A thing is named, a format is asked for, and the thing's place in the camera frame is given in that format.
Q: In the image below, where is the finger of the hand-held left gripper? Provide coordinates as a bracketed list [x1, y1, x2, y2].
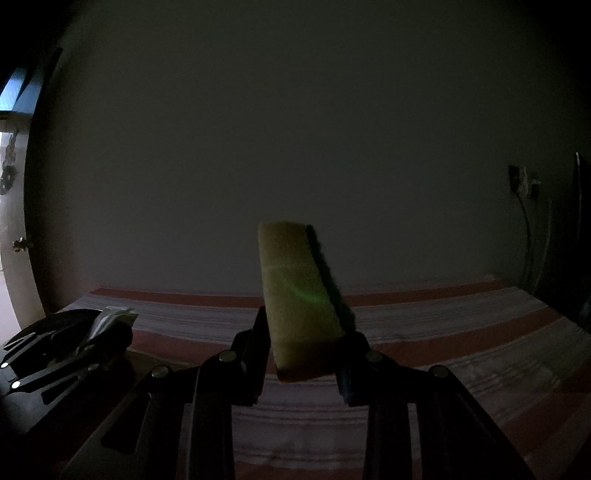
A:
[0, 309, 102, 365]
[0, 323, 134, 416]

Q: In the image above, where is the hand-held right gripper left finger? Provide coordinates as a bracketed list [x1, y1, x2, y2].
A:
[60, 305, 271, 480]

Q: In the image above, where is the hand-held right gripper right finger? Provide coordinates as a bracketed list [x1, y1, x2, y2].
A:
[336, 330, 536, 480]

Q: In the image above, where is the green white tissue pack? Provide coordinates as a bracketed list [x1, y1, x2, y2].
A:
[85, 307, 139, 352]

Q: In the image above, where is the yellow green scouring sponge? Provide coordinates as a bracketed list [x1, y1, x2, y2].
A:
[257, 220, 356, 384]

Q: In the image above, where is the white door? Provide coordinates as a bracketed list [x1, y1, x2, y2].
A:
[0, 46, 63, 333]

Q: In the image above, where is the red striped blanket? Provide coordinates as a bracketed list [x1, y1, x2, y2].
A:
[44, 279, 591, 480]

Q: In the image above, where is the dark door ornament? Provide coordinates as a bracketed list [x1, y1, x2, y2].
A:
[0, 131, 19, 195]

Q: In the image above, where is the transom window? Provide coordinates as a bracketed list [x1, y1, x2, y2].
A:
[0, 67, 44, 114]

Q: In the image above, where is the white plug charger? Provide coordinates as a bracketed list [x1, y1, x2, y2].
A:
[522, 168, 542, 198]

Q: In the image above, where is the white power cable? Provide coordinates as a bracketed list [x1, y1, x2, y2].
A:
[538, 185, 554, 296]

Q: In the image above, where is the wall power outlet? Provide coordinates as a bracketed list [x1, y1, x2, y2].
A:
[508, 165, 541, 197]

